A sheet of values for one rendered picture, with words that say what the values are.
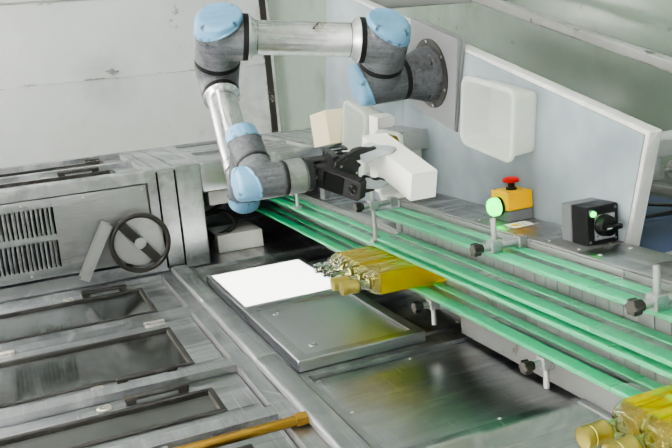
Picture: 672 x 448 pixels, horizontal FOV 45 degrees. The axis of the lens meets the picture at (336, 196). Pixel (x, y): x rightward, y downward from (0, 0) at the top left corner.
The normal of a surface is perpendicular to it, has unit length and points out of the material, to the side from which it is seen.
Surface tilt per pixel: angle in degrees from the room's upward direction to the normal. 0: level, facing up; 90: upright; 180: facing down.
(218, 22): 80
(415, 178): 90
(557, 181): 0
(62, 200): 90
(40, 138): 90
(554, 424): 90
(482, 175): 0
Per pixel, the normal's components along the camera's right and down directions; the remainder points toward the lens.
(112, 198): 0.39, 0.14
